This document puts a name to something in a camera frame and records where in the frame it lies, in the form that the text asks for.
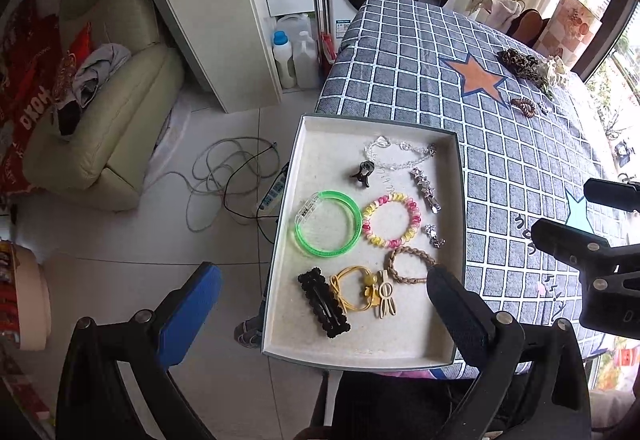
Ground small silver rhinestone clip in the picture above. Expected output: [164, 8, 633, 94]
[422, 224, 446, 249]

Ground yellow cord hair tie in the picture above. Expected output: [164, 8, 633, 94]
[327, 264, 381, 313]

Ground brown braided hair tie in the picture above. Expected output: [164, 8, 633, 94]
[383, 245, 438, 286]

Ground black scalloped hair clip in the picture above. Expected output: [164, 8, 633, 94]
[297, 267, 350, 339]

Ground purple star hair clip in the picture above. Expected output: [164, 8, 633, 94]
[410, 168, 442, 215]

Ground colourful beaded bracelet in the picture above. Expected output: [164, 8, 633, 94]
[360, 191, 423, 249]

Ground green plastic bangle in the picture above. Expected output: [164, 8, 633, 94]
[293, 189, 363, 259]

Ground small black claw clip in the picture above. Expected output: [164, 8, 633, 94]
[350, 160, 375, 189]

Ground silver crystal chain bracelet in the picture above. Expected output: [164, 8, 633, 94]
[362, 134, 437, 173]

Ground white jewelry tray box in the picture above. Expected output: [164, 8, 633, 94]
[262, 115, 466, 372]

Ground blue checked tablecloth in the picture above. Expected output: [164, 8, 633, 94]
[317, 0, 627, 325]

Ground cream leather sofa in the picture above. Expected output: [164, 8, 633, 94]
[23, 0, 184, 211]

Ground cream fabric flower scrunchie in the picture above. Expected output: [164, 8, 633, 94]
[540, 56, 568, 100]

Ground leopard print scrunchie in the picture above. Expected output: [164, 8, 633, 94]
[497, 48, 549, 90]

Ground patterned gift bag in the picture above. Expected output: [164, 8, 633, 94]
[533, 0, 601, 69]

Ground white bottle blue cap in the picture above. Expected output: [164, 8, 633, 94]
[272, 30, 296, 88]

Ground white tote bag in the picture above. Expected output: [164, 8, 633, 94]
[464, 0, 525, 33]

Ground translucent plastic jug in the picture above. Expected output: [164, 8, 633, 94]
[276, 14, 320, 90]

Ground white storage cabinet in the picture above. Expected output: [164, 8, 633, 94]
[153, 0, 282, 113]

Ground tangled floor cables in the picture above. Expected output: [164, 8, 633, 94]
[144, 136, 292, 246]

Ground small silver ring charm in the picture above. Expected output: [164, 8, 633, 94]
[537, 103, 548, 116]

